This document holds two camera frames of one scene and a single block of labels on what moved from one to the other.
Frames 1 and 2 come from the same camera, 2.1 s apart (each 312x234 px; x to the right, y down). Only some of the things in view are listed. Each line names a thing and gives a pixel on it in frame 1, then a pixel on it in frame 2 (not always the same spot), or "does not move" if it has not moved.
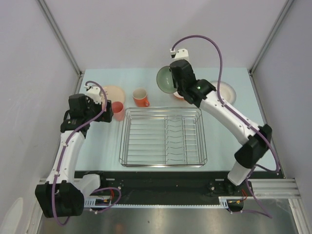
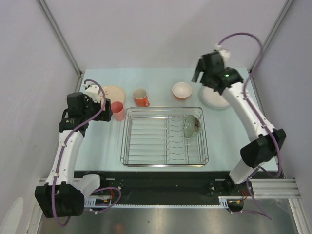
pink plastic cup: (118, 110) does not move
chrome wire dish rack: (163, 137) does not move
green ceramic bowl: (165, 80) -> (191, 124)
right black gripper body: (180, 88) -> (204, 78)
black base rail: (165, 187) does not move
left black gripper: (107, 117) does not move
